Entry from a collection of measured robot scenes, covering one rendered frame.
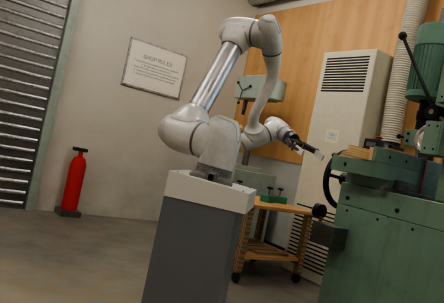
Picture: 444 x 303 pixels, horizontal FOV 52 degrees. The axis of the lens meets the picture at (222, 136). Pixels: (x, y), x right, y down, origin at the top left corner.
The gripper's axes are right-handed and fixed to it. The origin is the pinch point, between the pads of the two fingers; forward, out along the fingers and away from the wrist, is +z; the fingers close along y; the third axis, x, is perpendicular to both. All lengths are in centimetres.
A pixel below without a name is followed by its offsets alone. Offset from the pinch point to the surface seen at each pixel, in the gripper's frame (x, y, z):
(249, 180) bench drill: 80, 83, -139
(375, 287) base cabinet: 21, -13, 72
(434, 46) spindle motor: -67, 1, 34
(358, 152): -20, -27, 48
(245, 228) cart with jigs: 75, 24, -49
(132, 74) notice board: 43, -10, -250
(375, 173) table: -15, -20, 54
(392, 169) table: -18, -11, 52
